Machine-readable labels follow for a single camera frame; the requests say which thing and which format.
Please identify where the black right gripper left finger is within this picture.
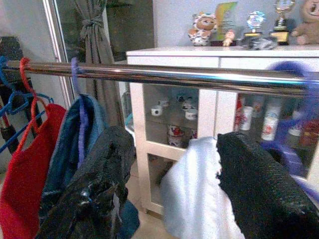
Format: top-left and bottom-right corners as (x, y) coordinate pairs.
(37, 125), (137, 239)

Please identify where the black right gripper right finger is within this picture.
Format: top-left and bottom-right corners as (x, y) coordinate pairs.
(215, 131), (319, 239)

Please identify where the red plastic hanger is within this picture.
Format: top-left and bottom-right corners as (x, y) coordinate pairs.
(18, 57), (49, 152)

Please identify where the purple plastic hanger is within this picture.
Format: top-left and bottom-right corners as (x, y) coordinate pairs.
(71, 57), (90, 170)
(259, 60), (319, 200)

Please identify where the blue plastic hanger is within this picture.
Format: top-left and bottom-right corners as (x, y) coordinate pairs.
(0, 56), (54, 154)

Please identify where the blue denim garment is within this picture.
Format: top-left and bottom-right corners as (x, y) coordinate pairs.
(41, 94), (141, 239)

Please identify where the white blue striped T-shirt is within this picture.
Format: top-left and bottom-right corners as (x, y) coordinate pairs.
(160, 136), (246, 239)

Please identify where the white printed tumbler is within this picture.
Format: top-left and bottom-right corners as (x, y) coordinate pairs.
(239, 106), (254, 131)
(261, 106), (282, 141)

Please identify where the red garment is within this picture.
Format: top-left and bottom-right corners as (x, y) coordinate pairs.
(0, 103), (68, 239)

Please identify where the red patterned white mug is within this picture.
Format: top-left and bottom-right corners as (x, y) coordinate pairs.
(168, 124), (185, 138)

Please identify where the white printed mug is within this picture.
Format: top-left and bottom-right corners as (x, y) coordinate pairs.
(184, 109), (198, 121)

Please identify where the cow figurine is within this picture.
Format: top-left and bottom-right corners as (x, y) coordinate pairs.
(176, 94), (193, 110)

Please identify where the grey curtain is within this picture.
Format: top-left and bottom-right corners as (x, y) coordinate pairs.
(74, 0), (125, 130)

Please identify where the white display cabinet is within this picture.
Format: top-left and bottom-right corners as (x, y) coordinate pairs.
(126, 44), (319, 216)

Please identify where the grey patterned cloth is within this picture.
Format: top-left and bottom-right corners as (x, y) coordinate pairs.
(238, 36), (279, 50)

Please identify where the small doll figurine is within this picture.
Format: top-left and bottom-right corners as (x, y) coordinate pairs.
(222, 29), (236, 47)

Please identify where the gold cup trophy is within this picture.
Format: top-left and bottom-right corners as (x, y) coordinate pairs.
(269, 0), (297, 46)

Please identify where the brown teddy bear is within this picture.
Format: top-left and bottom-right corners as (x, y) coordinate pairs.
(291, 0), (319, 45)

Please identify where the crystal globe trophy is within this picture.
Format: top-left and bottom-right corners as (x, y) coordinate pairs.
(243, 10), (267, 38)

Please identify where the cow pattern plush toy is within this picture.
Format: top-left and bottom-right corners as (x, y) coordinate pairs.
(187, 11), (218, 47)

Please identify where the clear acrylic award plaque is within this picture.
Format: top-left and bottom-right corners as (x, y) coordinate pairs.
(211, 1), (239, 47)

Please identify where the chrome clothes rail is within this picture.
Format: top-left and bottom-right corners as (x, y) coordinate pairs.
(4, 61), (319, 98)

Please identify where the aluminium sliding door frame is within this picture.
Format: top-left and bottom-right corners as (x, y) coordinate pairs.
(41, 0), (75, 108)

